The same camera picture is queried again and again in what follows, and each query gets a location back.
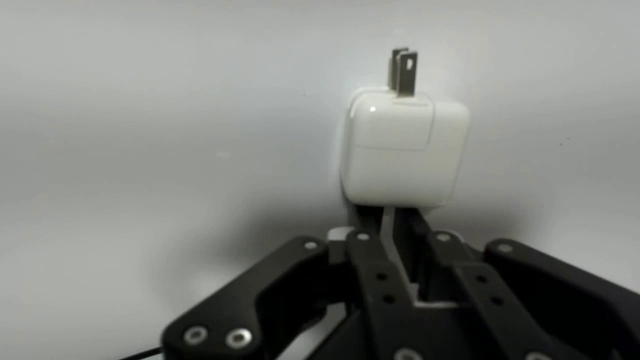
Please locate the white charger adapter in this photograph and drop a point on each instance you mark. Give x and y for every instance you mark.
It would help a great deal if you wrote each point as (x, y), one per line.
(400, 146)

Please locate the large white board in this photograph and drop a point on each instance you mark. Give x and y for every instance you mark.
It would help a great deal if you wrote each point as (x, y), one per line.
(133, 133)

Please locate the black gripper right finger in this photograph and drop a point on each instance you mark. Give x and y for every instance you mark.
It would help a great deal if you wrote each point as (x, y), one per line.
(533, 300)

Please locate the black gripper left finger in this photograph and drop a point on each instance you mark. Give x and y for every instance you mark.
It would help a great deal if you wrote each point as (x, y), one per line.
(266, 293)

